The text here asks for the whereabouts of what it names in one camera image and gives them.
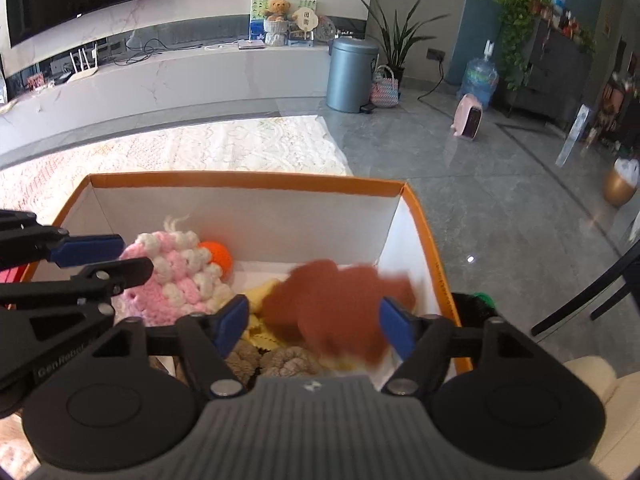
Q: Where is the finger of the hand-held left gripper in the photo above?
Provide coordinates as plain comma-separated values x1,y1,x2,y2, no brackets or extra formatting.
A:
0,256,155,313
0,209,126,268

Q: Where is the woven pastel basket bag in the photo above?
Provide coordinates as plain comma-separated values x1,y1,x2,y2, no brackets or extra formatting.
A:
370,65,403,109

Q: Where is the pink and white crochet piece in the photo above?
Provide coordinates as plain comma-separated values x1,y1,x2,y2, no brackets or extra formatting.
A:
114,214,237,329

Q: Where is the blue water jug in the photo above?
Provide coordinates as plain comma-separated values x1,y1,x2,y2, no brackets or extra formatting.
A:
460,40,500,111

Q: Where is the cream sofa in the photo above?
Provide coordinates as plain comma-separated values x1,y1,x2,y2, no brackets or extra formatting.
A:
562,355,640,480

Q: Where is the yellow cloth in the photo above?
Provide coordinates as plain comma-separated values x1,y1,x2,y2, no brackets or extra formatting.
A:
240,280,287,349

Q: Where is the beige knitted yarn piece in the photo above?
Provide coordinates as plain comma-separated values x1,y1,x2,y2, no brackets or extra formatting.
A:
225,340,262,387
260,345,328,380

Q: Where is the tall white carton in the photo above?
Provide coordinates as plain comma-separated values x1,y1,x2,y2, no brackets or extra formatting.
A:
556,104,591,167

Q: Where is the pink space heater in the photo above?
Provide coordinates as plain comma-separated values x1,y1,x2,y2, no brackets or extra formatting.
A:
450,93,486,140

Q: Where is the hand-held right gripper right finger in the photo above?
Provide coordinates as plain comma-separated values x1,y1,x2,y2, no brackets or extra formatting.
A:
378,296,531,397

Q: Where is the brown teddy bear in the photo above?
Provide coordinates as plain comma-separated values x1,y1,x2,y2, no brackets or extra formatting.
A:
263,0,293,23

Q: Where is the blue-grey trash can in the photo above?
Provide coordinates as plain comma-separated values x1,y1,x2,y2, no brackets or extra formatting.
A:
326,37,380,114

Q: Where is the dark grey cabinet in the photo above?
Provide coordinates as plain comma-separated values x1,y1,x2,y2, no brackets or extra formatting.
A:
510,17,596,124

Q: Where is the white marble tv console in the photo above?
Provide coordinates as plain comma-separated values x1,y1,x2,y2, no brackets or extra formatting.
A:
0,42,334,157

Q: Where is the green picture board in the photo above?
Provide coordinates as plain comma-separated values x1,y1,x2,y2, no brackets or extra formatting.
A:
250,0,320,42

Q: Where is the round paddle fan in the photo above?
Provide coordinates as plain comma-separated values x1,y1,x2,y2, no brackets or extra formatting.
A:
290,7,319,42

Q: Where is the brown cloth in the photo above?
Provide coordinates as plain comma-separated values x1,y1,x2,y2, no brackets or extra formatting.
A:
262,259,417,366

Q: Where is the patterned pink table cover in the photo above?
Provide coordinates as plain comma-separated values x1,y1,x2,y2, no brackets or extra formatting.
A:
0,115,355,461

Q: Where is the orange ball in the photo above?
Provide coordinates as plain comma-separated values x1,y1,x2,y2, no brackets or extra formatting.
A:
197,241,235,279

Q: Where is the orange cardboard box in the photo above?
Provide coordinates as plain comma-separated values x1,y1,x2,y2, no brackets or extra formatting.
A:
22,171,474,392

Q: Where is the tall-leaved potted plant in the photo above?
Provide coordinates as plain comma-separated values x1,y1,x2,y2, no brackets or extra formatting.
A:
359,0,451,84

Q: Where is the trailing pothos plant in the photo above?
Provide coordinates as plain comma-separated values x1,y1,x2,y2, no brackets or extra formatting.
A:
482,0,552,92

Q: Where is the white router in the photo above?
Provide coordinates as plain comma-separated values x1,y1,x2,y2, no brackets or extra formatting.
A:
67,46,99,84

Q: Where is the gold round pot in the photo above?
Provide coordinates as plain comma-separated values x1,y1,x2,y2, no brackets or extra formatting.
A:
602,157,640,209

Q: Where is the dark chair leg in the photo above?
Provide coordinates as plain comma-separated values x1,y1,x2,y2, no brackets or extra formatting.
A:
530,240,640,339

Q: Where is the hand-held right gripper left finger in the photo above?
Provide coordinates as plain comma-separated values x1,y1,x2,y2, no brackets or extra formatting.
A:
90,294,250,401

